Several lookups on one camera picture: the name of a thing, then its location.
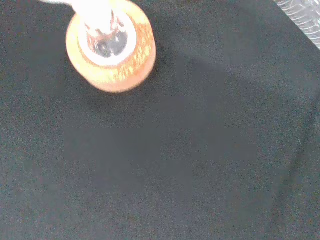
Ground clear glass round-bottom flask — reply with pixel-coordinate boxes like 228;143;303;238
77;0;137;67

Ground black bench cloth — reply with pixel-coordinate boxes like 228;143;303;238
0;0;320;240

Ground cork ring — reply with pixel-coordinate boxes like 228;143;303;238
65;0;158;94

